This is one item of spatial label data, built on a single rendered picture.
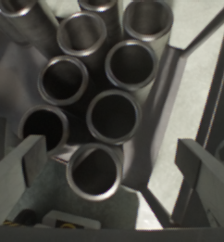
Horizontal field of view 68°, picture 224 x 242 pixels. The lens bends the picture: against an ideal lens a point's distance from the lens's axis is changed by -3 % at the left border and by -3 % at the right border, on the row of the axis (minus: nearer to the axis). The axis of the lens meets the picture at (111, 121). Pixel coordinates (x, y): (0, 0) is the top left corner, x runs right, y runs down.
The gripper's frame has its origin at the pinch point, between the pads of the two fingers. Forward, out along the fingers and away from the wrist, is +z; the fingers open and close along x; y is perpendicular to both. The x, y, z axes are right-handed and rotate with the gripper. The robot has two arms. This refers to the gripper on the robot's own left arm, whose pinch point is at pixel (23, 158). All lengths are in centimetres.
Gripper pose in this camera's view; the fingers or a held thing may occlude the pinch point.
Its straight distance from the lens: 36.1
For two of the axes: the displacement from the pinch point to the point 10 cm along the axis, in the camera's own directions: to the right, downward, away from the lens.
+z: 0.9, 1.2, 9.9
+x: -0.1, -9.9, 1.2
